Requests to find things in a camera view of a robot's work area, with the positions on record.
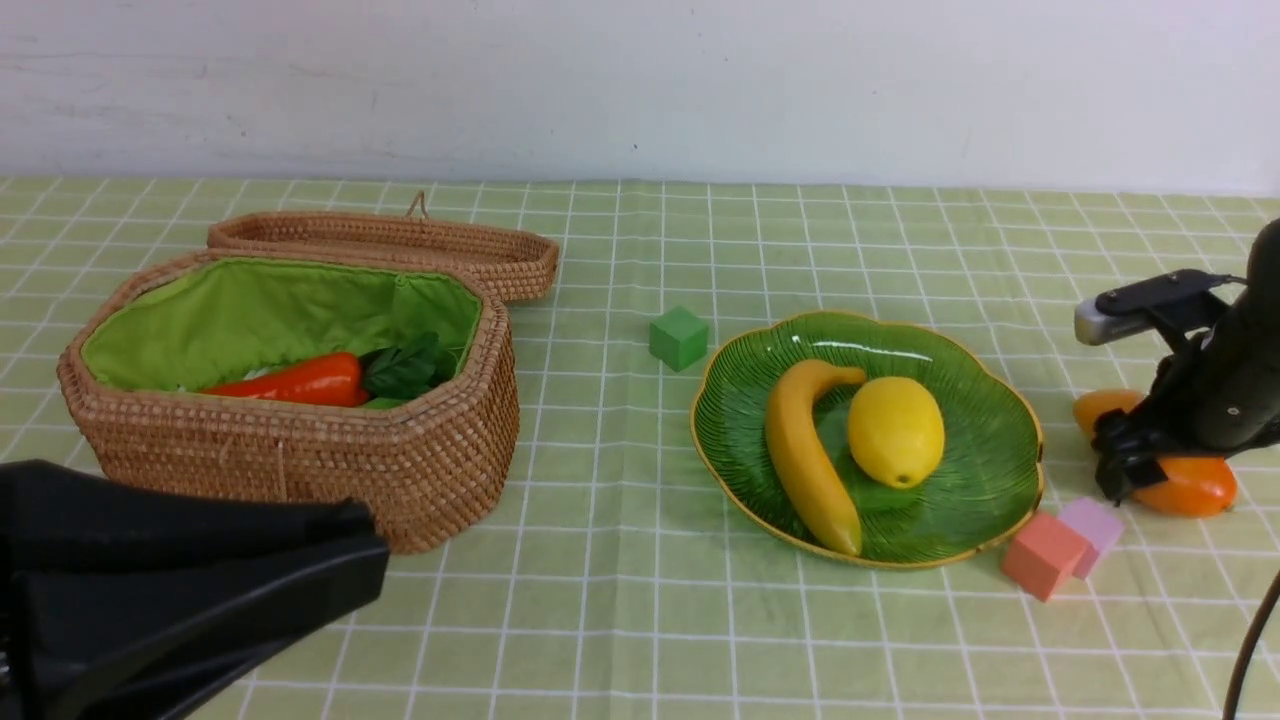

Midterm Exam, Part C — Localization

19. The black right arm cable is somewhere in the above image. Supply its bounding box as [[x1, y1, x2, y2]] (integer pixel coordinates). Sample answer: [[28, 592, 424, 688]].
[[1222, 570, 1280, 720]]

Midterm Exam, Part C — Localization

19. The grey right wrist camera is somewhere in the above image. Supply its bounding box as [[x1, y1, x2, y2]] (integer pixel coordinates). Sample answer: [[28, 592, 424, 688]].
[[1074, 268, 1245, 350]]

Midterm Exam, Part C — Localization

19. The green checkered tablecloth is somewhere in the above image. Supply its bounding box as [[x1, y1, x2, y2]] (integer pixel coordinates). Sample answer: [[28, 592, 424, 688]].
[[1, 177, 1277, 719]]

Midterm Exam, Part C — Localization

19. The green fabric basket liner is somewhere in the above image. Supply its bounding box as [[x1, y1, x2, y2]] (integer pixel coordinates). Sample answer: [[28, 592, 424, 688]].
[[79, 258, 483, 393]]

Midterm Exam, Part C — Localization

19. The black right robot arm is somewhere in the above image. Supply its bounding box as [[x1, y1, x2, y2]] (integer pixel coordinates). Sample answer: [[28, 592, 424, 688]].
[[1074, 222, 1279, 502]]

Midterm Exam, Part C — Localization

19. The yellow banana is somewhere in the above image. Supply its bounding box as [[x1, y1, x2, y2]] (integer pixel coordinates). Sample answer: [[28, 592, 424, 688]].
[[764, 359, 867, 557]]

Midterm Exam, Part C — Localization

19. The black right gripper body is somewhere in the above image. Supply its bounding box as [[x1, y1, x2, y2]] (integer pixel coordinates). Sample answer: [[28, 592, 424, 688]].
[[1091, 334, 1277, 460]]

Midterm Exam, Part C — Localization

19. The orange mango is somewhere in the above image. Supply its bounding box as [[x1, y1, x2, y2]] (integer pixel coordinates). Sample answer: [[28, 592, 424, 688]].
[[1073, 388, 1239, 518]]

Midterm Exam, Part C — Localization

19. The orange carrot with leaves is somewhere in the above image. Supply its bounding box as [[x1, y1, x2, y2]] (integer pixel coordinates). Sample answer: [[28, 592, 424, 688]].
[[200, 332, 466, 407]]

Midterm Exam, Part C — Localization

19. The green glass leaf plate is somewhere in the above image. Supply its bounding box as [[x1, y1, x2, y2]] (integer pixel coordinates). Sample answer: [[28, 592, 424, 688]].
[[690, 310, 1044, 570]]

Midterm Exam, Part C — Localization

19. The woven wicker basket lid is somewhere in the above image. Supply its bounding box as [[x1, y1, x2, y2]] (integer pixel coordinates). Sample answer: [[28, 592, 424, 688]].
[[207, 192, 561, 304]]

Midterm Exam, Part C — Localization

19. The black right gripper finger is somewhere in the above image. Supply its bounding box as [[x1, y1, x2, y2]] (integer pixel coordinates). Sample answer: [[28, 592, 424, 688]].
[[1094, 439, 1151, 505]]

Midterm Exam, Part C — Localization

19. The pink foam cube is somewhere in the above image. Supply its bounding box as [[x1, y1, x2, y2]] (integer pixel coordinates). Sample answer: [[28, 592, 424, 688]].
[[1057, 497, 1125, 580]]

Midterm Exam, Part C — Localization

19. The woven wicker basket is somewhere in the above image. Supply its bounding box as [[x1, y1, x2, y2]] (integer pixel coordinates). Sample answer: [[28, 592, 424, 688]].
[[56, 249, 520, 553]]

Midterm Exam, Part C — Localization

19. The green foam cube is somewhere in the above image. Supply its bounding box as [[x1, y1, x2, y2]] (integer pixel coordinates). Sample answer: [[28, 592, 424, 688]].
[[648, 306, 709, 372]]

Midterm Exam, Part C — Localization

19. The red foam cube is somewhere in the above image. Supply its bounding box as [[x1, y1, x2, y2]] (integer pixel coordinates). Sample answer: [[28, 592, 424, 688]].
[[1000, 512, 1091, 602]]

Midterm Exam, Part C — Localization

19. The yellow lemon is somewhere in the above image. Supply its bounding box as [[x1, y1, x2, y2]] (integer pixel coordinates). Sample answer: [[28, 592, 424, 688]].
[[847, 375, 946, 489]]

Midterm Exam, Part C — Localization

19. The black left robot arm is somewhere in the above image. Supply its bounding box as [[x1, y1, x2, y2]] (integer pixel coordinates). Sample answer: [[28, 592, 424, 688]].
[[1, 459, 390, 719]]

